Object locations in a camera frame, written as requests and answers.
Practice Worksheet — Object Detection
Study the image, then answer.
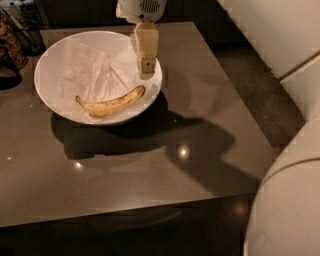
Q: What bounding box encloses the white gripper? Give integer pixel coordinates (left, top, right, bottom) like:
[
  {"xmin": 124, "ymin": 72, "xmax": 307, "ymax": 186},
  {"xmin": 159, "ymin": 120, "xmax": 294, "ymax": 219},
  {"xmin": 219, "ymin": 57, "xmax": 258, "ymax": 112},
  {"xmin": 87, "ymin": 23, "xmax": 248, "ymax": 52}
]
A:
[{"xmin": 116, "ymin": 0, "xmax": 167, "ymax": 80}]

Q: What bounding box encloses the spotted yellow banana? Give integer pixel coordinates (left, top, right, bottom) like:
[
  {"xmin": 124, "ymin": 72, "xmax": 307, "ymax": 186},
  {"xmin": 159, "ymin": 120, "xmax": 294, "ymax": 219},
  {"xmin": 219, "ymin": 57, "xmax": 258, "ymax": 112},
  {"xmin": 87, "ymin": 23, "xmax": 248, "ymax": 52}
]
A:
[{"xmin": 75, "ymin": 85, "xmax": 146, "ymax": 117}]

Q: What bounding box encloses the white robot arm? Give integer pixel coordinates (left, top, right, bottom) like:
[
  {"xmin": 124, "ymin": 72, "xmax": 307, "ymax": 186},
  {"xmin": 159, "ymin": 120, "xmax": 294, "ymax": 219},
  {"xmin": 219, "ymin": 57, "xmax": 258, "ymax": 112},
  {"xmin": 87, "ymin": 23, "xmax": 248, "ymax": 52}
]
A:
[{"xmin": 161, "ymin": 0, "xmax": 320, "ymax": 256}]

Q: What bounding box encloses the white bowl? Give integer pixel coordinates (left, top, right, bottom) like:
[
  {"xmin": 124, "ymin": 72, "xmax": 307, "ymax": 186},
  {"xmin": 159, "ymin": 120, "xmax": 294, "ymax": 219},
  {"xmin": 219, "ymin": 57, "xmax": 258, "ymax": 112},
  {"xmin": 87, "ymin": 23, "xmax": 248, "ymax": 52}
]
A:
[{"xmin": 34, "ymin": 31, "xmax": 162, "ymax": 125}]

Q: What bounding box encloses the white crumpled paper liner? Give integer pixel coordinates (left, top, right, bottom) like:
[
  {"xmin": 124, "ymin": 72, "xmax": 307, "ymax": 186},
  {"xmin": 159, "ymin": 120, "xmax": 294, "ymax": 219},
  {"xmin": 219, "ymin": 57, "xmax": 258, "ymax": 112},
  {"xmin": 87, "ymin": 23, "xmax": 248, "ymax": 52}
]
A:
[{"xmin": 54, "ymin": 39, "xmax": 160, "ymax": 123}]

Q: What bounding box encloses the dark cabinet in background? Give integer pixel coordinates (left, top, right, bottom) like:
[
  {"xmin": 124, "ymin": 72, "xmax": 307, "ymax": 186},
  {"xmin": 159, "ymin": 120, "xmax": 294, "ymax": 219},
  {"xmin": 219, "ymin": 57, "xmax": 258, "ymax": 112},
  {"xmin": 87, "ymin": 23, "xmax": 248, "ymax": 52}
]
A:
[{"xmin": 34, "ymin": 0, "xmax": 248, "ymax": 47}]

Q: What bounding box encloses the dark round object at left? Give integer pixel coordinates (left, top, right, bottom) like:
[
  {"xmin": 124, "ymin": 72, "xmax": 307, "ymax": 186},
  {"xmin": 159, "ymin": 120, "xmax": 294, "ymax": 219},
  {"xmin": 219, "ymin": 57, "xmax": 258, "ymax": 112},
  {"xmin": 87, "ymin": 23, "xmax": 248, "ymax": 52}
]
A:
[{"xmin": 0, "ymin": 46, "xmax": 22, "ymax": 90}]

